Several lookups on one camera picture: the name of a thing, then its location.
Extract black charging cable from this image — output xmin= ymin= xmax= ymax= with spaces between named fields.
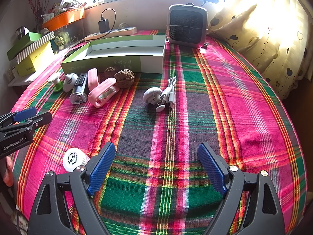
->
xmin=100 ymin=8 xmax=117 ymax=33

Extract green white spool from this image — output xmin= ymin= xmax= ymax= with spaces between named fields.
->
xmin=48 ymin=73 xmax=64 ymax=93

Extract white power strip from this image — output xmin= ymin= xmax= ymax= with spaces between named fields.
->
xmin=84 ymin=26 xmax=137 ymax=42

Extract cream heart print curtain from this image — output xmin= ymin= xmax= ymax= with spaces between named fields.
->
xmin=208 ymin=0 xmax=313 ymax=101

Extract white round cap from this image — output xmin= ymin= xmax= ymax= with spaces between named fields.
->
xmin=63 ymin=147 xmax=87 ymax=173

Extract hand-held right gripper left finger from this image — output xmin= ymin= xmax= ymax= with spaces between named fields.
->
xmin=28 ymin=142 xmax=116 ymax=235

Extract white plastic sheet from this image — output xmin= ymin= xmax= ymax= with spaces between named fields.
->
xmin=7 ymin=75 xmax=37 ymax=87

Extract red flower branches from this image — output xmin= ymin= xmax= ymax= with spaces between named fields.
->
xmin=24 ymin=0 xmax=49 ymax=25

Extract white mushroom-shaped knob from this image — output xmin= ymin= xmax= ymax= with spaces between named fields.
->
xmin=143 ymin=87 xmax=166 ymax=112

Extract person's left hand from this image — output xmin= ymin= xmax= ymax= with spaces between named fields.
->
xmin=3 ymin=155 xmax=15 ymax=187

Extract yellow cardboard box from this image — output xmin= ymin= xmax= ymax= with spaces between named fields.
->
xmin=14 ymin=45 xmax=55 ymax=79

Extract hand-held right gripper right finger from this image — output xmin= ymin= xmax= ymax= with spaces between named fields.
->
xmin=198 ymin=142 xmax=286 ymax=235

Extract brown walnut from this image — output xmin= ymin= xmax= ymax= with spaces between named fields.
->
xmin=104 ymin=67 xmax=119 ymax=79
xmin=114 ymin=69 xmax=135 ymax=89

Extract green white cardboard box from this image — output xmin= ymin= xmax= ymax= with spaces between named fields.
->
xmin=60 ymin=35 xmax=167 ymax=74

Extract pink green plaid cloth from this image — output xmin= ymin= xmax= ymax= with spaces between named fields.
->
xmin=11 ymin=29 xmax=307 ymax=235

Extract pile of papers and packets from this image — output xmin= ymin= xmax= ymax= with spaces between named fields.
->
xmin=44 ymin=0 xmax=85 ymax=17

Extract clear plastic organizer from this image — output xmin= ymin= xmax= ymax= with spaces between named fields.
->
xmin=54 ymin=26 xmax=85 ymax=52

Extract orange plastic tray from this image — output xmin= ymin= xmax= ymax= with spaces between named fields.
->
xmin=42 ymin=7 xmax=85 ymax=30

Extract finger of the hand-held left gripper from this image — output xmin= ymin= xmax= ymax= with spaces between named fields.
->
xmin=0 ymin=107 xmax=38 ymax=128
xmin=0 ymin=112 xmax=53 ymax=137

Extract black charger adapter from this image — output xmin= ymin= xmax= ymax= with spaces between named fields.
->
xmin=98 ymin=18 xmax=108 ymax=33

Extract small grey desk fan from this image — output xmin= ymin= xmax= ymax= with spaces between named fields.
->
xmin=168 ymin=4 xmax=209 ymax=48

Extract white round gadget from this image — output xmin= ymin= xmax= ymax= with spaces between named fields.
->
xmin=63 ymin=73 xmax=79 ymax=93

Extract white usb cable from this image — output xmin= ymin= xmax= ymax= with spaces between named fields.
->
xmin=160 ymin=77 xmax=178 ymax=109

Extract black smartphone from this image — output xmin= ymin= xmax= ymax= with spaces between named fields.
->
xmin=64 ymin=42 xmax=86 ymax=57

